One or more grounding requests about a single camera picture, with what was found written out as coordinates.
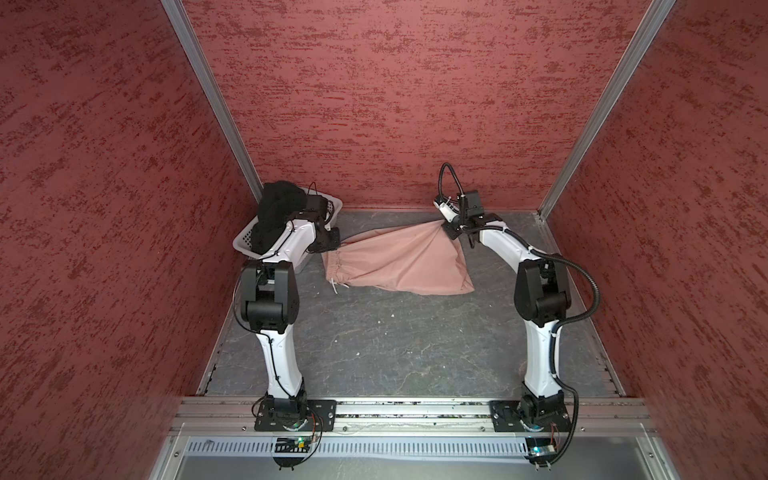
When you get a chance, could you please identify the pink shorts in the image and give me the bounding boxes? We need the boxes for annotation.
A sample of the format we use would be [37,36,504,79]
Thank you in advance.
[322,220,474,296]

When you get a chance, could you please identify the black shorts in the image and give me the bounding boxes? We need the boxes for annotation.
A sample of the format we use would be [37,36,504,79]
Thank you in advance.
[251,180,307,255]

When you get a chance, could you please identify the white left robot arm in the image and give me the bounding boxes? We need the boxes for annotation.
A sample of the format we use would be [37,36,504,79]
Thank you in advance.
[234,214,340,428]

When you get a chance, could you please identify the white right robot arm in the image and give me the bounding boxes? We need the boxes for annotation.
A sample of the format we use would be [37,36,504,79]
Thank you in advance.
[439,206,571,429]

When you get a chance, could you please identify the white plastic laundry basket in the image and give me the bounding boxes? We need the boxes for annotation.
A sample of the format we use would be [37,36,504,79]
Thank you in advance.
[232,217,318,273]

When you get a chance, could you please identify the left circuit board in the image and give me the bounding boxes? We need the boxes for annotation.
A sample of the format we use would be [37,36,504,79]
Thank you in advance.
[274,437,313,455]

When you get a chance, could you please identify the circuit board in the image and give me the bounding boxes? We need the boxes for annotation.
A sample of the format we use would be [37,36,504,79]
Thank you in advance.
[274,437,313,455]
[525,437,558,464]

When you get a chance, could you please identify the right circuit board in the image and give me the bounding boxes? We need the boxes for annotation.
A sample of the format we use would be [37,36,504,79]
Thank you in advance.
[525,437,558,464]

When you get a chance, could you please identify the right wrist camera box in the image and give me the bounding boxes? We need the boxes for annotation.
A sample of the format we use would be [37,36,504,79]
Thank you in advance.
[434,190,485,222]

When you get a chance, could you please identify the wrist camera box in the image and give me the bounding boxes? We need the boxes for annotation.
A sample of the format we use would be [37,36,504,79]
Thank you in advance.
[298,194,333,228]
[434,190,485,222]

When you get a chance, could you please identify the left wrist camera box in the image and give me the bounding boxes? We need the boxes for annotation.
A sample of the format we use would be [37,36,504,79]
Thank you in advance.
[298,194,333,228]

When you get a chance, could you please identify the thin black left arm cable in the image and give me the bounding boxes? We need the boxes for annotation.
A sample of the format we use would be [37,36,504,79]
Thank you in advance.
[232,182,319,400]

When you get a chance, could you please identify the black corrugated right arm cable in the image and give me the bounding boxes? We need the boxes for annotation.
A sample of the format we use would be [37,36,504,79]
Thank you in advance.
[436,162,601,466]

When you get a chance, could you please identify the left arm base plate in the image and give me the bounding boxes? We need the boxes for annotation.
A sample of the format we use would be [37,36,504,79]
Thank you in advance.
[253,396,338,433]

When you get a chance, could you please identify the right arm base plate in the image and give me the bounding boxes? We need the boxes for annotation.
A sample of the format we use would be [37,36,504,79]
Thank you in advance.
[489,396,571,433]

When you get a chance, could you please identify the white slotted cable duct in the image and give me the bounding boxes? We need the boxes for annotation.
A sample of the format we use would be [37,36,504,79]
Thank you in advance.
[185,437,526,461]

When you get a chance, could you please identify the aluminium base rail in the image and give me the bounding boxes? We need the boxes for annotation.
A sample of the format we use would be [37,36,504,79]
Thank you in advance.
[170,397,652,437]

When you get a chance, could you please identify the left aluminium corner post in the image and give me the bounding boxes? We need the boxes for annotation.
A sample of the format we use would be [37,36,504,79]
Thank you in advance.
[161,0,263,200]

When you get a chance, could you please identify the aluminium corner post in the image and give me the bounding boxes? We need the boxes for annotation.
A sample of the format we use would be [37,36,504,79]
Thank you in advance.
[538,0,676,222]
[161,0,263,200]

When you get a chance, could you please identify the right aluminium corner post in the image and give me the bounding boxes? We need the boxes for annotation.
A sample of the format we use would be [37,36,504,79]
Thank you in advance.
[538,0,676,222]

